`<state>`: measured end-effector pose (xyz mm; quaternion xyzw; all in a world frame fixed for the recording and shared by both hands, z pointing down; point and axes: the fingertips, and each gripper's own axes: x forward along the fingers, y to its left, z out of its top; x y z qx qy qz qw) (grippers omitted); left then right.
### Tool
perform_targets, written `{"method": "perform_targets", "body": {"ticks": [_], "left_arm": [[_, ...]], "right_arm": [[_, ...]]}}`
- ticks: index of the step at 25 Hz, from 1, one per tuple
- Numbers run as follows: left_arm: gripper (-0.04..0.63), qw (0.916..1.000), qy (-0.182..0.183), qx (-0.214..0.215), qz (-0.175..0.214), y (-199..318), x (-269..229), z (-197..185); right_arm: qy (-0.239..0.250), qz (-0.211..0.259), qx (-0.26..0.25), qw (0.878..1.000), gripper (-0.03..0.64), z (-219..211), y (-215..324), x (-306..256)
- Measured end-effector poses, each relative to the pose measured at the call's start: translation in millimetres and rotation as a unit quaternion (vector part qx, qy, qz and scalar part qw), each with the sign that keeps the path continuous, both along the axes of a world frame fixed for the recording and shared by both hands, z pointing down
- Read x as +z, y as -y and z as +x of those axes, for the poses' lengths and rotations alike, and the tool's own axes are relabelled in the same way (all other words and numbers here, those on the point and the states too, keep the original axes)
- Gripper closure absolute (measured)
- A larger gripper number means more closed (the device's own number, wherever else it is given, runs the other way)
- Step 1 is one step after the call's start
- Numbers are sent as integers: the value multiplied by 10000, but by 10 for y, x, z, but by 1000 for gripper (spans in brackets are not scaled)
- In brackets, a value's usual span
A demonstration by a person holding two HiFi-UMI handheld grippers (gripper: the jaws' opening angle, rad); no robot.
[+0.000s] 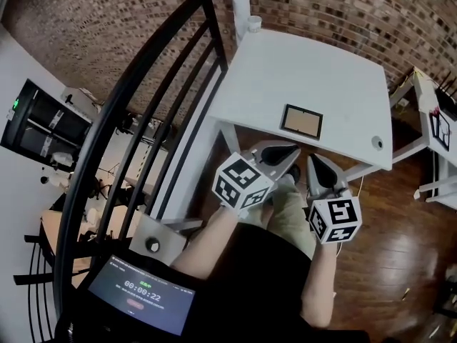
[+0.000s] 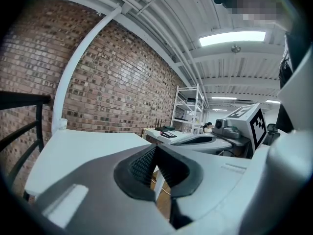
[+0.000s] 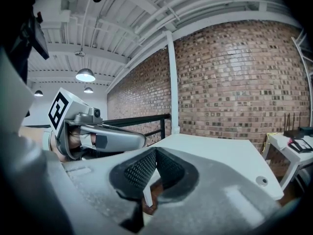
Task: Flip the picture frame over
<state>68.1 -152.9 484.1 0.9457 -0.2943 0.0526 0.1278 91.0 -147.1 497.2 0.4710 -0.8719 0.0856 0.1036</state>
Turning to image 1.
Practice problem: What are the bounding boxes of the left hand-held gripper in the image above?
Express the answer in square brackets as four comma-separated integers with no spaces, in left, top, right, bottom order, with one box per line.
[212,140,301,210]

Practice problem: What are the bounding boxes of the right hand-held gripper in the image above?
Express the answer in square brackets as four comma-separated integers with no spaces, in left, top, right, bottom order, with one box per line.
[306,153,363,245]

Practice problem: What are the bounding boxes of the black framed picture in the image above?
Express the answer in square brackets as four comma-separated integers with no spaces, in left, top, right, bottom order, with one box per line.
[279,104,324,141]

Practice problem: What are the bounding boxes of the person's left forearm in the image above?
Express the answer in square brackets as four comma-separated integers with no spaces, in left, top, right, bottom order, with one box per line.
[170,205,239,280]

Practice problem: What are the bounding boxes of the person's right forearm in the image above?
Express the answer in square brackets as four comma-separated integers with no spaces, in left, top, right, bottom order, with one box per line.
[301,241,338,328]

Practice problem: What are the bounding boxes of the person's khaki trousers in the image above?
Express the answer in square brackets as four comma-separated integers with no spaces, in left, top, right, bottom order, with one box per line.
[242,175,317,260]

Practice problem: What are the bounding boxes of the person's black shirt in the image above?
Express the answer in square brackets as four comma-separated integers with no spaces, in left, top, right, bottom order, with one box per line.
[56,222,372,343]

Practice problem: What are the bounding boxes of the white side table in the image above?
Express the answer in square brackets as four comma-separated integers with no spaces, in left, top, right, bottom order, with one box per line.
[388,66,457,205]

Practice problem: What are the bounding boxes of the white paper cup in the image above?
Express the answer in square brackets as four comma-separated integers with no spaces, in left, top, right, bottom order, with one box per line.
[246,15,263,34]

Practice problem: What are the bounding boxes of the black router with antennas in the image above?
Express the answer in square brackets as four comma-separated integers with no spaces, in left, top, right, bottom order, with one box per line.
[435,69,457,117]

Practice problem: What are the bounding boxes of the white pillar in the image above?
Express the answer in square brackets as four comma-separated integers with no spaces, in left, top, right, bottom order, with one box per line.
[228,0,251,48]

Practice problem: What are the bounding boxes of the black stair railing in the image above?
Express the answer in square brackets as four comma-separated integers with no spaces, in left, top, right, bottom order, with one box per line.
[53,0,229,343]

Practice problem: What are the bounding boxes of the tablet with timer screen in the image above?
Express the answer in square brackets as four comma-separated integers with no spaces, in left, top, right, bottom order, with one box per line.
[87,254,196,337]

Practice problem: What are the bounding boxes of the black glass cabinet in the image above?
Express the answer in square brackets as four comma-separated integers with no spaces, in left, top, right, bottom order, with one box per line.
[0,79,94,167]

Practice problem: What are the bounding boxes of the wooden desk downstairs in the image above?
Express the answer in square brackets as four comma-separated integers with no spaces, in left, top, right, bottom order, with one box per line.
[39,205,144,285]

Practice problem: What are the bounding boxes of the white cable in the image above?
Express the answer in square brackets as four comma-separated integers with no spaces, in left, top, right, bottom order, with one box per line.
[337,175,365,257]

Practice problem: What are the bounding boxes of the yellow cable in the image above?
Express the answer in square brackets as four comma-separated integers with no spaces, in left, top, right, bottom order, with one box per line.
[391,68,440,96]

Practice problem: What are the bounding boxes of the black-framed white picture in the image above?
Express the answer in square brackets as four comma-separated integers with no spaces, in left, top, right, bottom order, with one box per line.
[429,111,453,152]

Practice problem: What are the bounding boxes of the grey metal bracket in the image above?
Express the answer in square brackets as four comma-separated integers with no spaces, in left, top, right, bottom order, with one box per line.
[129,212,204,267]

